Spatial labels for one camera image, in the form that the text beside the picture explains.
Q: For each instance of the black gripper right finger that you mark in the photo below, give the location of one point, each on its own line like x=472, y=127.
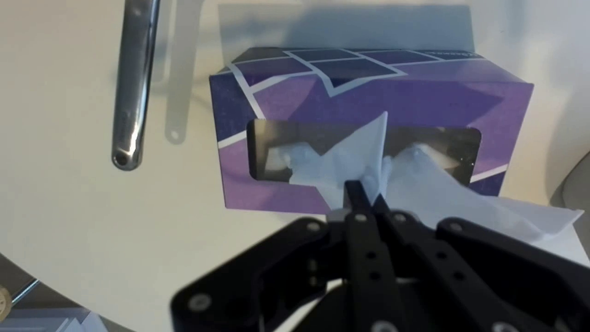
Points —
x=491, y=270

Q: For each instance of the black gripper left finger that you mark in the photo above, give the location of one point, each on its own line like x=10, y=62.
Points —
x=362, y=259

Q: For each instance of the white pulled tissue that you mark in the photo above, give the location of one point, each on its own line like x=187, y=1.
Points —
x=430, y=186

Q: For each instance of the purple patterned tissue box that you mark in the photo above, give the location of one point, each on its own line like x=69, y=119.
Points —
x=369, y=93

